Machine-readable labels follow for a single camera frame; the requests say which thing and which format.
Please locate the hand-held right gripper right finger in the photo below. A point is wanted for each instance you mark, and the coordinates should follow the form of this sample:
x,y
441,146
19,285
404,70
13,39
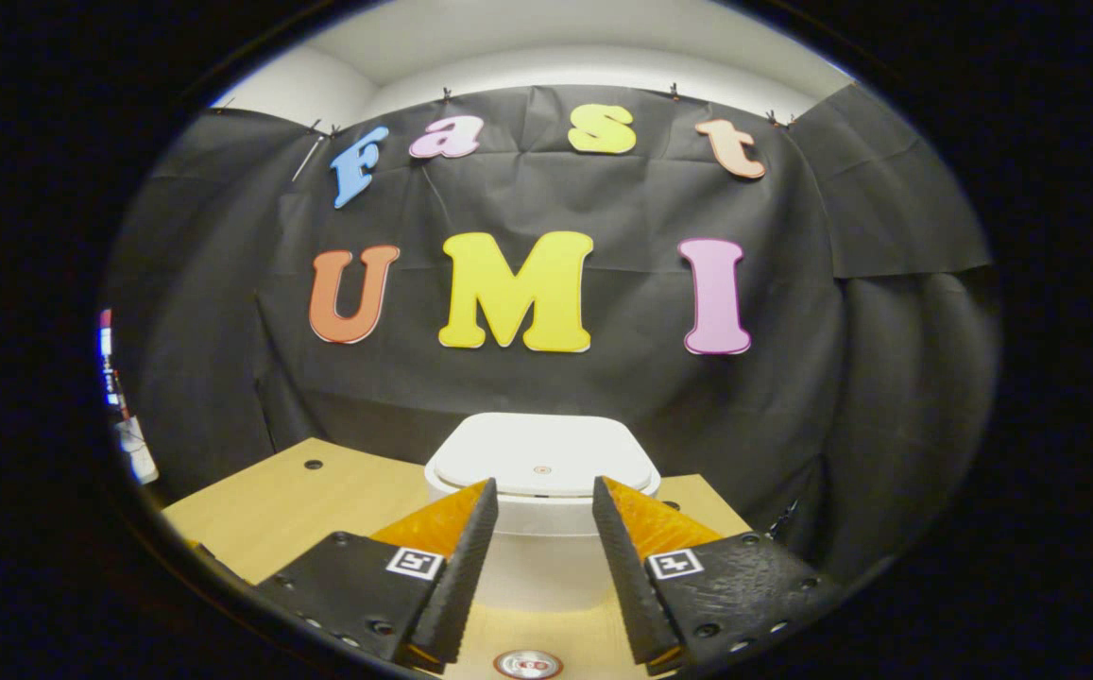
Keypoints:
x,y
626,576

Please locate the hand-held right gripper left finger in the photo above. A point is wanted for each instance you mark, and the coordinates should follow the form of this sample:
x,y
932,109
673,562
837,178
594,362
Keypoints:
x,y
456,576

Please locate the red pop can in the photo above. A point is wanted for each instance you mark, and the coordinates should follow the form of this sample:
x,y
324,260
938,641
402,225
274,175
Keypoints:
x,y
529,666

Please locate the white desktop garbage bin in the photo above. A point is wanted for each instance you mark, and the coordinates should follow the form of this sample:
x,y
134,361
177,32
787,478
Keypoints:
x,y
541,453

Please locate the wooden desktop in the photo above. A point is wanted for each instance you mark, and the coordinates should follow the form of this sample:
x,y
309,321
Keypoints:
x,y
319,501

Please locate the black backdrop cloth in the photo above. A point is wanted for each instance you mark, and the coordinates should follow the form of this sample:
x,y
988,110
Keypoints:
x,y
603,397

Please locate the white side table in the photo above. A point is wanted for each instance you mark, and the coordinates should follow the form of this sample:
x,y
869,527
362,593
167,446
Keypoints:
x,y
138,453

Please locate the computer monitor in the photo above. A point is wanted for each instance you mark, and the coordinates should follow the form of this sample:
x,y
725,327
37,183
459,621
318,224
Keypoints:
x,y
109,359

